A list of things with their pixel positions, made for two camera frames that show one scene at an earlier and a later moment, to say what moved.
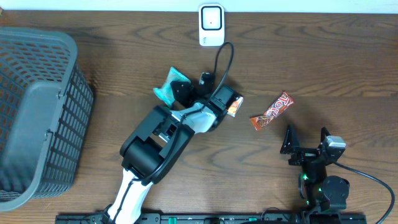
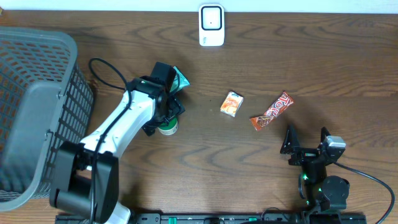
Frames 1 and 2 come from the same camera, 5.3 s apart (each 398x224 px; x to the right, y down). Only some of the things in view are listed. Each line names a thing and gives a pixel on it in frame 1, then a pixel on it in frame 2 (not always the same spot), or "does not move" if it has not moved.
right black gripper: [304, 155] does not move
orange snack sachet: [235, 106] does not move
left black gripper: [181, 91] → [173, 104]
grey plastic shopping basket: [46, 109] does not move
